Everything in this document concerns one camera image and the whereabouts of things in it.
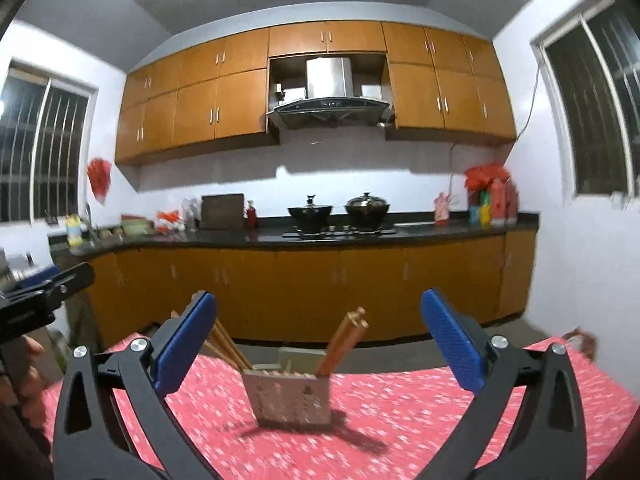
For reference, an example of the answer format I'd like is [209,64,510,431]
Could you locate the wooden lower kitchen cabinets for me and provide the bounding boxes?
[80,232,538,348]

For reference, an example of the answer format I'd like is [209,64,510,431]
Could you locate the red floral tablecloth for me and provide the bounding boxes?
[42,332,640,480]

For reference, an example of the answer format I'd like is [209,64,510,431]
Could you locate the person's left hand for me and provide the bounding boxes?
[17,337,51,406]

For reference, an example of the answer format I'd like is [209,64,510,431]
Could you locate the colourful bottles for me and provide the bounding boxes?
[469,190,493,226]

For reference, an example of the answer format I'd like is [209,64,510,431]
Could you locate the brown hanging towel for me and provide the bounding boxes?
[66,295,101,352]

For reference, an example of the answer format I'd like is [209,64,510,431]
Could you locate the black wok with lid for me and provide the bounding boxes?
[345,191,391,231]

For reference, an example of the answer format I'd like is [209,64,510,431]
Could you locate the steel range hood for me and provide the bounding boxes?
[266,56,393,131]

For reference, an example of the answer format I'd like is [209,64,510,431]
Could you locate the small brown object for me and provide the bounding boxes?
[565,329,599,358]

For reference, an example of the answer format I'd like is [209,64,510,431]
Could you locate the black wok with handle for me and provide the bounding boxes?
[287,194,334,233]

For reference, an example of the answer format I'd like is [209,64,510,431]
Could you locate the yellow detergent bottle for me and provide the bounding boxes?
[65,214,85,247]

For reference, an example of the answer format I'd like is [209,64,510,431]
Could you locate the barred window beside sink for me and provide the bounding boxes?
[0,60,98,223]

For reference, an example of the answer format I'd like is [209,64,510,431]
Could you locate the wooden upper kitchen cabinets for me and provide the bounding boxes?
[115,20,517,166]

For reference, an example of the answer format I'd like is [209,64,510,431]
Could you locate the dark wooden cutting board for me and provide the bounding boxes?
[200,193,246,231]

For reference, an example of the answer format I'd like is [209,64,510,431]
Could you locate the wooden kitchen cabinets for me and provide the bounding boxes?
[115,20,517,166]
[80,232,538,348]

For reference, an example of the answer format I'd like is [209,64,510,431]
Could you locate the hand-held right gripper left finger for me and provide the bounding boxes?
[52,290,221,480]

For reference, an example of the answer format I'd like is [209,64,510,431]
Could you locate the black gas stove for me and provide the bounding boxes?
[282,225,398,238]

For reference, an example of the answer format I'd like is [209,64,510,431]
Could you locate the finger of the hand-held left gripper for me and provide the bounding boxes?
[10,266,63,291]
[0,264,95,318]

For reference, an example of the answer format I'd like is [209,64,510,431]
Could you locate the hanging red plastic bag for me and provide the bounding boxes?
[86,158,113,206]

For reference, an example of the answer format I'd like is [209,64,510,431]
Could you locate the thin wall cable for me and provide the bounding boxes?
[447,60,543,196]

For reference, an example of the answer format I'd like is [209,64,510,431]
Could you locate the wooden chopstick pair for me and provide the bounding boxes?
[330,312,367,373]
[205,330,248,371]

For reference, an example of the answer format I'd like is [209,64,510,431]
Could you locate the black kitchen countertop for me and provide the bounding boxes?
[47,212,541,256]

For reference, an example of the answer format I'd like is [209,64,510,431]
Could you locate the orange and white plastic bag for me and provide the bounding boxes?
[156,210,185,235]

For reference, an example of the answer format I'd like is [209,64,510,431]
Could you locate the grey slotted utensil holder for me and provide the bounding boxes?
[242,347,333,428]

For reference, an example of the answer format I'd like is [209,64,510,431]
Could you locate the barred window with white frame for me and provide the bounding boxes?
[530,0,640,198]

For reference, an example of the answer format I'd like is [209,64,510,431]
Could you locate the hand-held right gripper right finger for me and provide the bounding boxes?
[420,288,587,480]

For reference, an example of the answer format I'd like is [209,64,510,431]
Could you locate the green basin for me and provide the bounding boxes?
[120,215,151,236]

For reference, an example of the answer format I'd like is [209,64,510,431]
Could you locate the clear plastic bag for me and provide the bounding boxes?
[182,197,202,231]

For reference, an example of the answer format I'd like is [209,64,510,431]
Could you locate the reddish-brown chopstick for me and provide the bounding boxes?
[316,310,358,377]

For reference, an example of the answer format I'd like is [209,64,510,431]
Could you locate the wooden chopsticks pair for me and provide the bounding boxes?
[322,307,365,375]

